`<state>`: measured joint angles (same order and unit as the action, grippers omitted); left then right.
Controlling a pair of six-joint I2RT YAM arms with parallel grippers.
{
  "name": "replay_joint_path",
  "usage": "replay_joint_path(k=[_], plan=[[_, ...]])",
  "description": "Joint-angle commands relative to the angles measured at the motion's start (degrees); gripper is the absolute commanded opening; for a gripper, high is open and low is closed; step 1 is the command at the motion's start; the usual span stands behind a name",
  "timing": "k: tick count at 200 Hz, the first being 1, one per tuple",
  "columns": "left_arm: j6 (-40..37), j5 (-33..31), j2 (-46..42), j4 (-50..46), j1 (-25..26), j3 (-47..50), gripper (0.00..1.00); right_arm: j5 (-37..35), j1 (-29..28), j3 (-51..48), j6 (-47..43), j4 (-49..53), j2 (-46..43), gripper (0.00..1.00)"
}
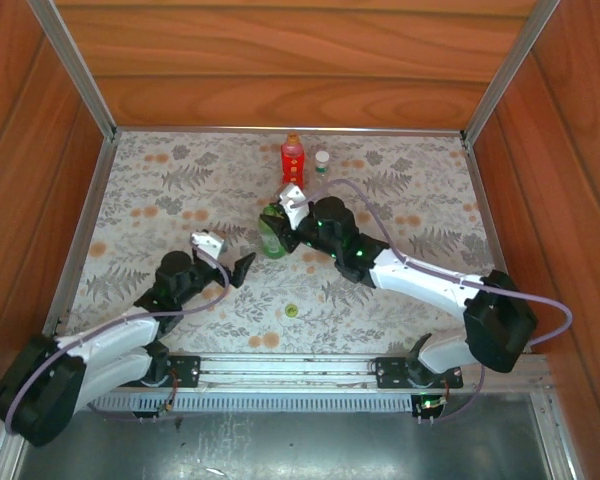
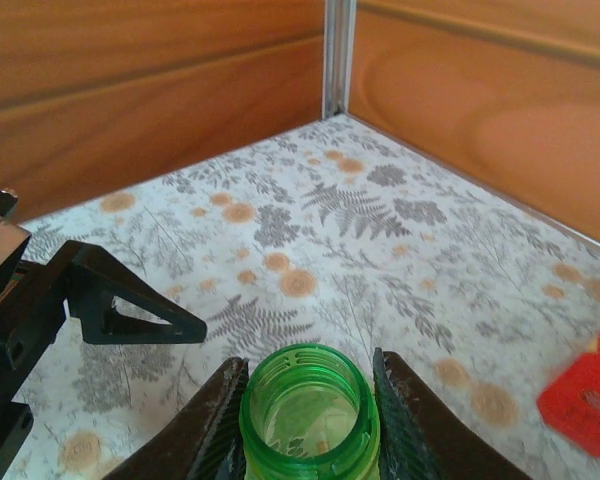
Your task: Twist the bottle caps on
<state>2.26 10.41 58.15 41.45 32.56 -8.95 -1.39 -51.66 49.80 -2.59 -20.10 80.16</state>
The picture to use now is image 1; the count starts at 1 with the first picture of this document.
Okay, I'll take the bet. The green plastic bottle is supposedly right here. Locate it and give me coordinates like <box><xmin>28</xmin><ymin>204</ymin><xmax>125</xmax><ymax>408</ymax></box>
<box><xmin>257</xmin><ymin>202</ymin><xmax>290</xmax><ymax>261</ymax></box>

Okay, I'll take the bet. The red drink bottle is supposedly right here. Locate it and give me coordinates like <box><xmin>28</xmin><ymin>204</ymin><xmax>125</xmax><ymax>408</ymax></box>
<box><xmin>279</xmin><ymin>132</ymin><xmax>308</xmax><ymax>188</ymax></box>

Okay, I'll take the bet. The small clear plastic bottle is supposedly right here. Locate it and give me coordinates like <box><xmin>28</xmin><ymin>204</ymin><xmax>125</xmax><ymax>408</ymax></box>
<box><xmin>313</xmin><ymin>150</ymin><xmax>332</xmax><ymax>185</ymax></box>

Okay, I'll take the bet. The aluminium table edge bar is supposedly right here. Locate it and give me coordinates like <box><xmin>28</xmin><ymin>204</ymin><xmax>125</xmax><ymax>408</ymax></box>
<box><xmin>113</xmin><ymin>125</ymin><xmax>465</xmax><ymax>138</ymax></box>

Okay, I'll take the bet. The floral patterned tablecloth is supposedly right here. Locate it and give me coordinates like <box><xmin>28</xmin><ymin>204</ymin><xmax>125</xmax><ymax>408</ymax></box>
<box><xmin>37</xmin><ymin>130</ymin><xmax>526</xmax><ymax>357</ymax></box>

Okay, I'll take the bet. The black base electronics board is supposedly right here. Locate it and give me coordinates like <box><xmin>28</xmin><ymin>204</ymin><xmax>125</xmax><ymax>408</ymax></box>
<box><xmin>131</xmin><ymin>399</ymin><xmax>184</xmax><ymax>431</ymax></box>
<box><xmin>410</xmin><ymin>393</ymin><xmax>450</xmax><ymax>427</ymax></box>

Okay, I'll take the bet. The grey metal sheet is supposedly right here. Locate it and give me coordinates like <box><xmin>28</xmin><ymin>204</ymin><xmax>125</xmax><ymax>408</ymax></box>
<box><xmin>9</xmin><ymin>394</ymin><xmax>556</xmax><ymax>480</ymax></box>

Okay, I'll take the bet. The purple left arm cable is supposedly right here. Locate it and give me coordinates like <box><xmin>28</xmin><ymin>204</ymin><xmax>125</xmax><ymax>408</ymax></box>
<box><xmin>4</xmin><ymin>239</ymin><xmax>231</xmax><ymax>434</ymax></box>

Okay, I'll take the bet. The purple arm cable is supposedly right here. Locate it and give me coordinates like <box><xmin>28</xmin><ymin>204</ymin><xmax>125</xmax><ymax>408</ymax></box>
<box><xmin>4</xmin><ymin>239</ymin><xmax>231</xmax><ymax>434</ymax></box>
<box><xmin>289</xmin><ymin>178</ymin><xmax>574</xmax><ymax>424</ymax></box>

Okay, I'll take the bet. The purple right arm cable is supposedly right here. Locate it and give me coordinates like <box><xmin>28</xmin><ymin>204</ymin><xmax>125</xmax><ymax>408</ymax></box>
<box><xmin>289</xmin><ymin>178</ymin><xmax>574</xmax><ymax>424</ymax></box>

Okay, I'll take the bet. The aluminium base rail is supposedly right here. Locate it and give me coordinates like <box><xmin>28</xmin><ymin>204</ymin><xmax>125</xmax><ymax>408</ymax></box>
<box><xmin>14</xmin><ymin>349</ymin><xmax>554</xmax><ymax>396</ymax></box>

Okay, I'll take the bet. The aluminium table side rail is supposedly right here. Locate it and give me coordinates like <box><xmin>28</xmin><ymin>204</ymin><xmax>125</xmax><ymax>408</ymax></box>
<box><xmin>460</xmin><ymin>139</ymin><xmax>504</xmax><ymax>276</ymax></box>
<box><xmin>35</xmin><ymin>137</ymin><xmax>117</xmax><ymax>351</ymax></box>

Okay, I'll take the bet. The white slotted cable duct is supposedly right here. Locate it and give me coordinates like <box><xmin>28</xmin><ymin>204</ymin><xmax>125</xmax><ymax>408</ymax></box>
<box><xmin>79</xmin><ymin>392</ymin><xmax>534</xmax><ymax>414</ymax></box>

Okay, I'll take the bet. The aluminium corner post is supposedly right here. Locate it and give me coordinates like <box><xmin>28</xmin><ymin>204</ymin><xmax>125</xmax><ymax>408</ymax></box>
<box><xmin>27</xmin><ymin>0</ymin><xmax>119</xmax><ymax>144</ymax></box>
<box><xmin>462</xmin><ymin>0</ymin><xmax>564</xmax><ymax>146</ymax></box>

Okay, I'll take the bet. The aluminium frame rail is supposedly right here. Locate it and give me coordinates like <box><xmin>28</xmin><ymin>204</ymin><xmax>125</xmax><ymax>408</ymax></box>
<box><xmin>0</xmin><ymin>424</ymin><xmax>31</xmax><ymax>480</ymax></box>
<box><xmin>529</xmin><ymin>392</ymin><xmax>589</xmax><ymax>480</ymax></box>

